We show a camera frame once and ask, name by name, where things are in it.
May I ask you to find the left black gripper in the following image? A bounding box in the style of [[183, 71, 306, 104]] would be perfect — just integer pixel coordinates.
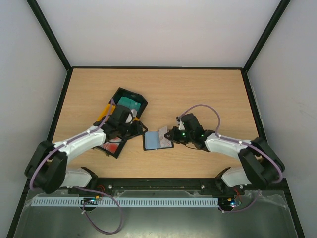
[[118, 120, 148, 140]]

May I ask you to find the white credit card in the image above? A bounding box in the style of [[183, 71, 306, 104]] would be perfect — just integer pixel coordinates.
[[158, 126, 168, 140], [159, 136, 172, 148]]

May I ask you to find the black card holder wallet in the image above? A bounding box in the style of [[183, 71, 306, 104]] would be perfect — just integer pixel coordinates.
[[142, 131, 174, 151]]

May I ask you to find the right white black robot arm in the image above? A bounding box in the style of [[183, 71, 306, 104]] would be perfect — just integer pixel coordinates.
[[164, 114, 285, 194]]

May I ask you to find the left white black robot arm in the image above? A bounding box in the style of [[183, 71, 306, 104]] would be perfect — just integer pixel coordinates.
[[25, 105, 148, 194]]

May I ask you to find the black bin with teal cards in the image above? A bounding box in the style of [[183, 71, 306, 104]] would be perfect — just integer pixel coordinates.
[[112, 87, 148, 119]]

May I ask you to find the teal cards stack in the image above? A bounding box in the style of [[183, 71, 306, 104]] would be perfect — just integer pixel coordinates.
[[117, 97, 141, 112]]

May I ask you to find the black bin with red cards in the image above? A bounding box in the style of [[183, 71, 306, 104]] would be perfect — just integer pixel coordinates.
[[95, 137, 126, 159]]

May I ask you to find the red white cards stack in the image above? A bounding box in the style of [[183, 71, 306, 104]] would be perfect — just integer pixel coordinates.
[[102, 141, 121, 153]]

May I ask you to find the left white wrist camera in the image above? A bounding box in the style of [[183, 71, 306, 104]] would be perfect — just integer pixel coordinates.
[[125, 109, 137, 124]]

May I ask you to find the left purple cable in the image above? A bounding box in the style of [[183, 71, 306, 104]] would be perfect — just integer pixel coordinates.
[[29, 98, 117, 190]]

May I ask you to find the light blue slotted cable duct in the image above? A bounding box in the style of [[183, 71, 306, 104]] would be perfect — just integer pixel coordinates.
[[31, 197, 218, 208]]

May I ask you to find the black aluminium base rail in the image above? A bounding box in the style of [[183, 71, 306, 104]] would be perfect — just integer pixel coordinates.
[[24, 176, 288, 196]]

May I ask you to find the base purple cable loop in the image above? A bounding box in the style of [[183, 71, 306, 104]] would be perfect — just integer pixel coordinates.
[[80, 192, 123, 234]]

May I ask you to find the black cage frame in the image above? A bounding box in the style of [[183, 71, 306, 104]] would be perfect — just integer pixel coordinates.
[[7, 0, 305, 238]]

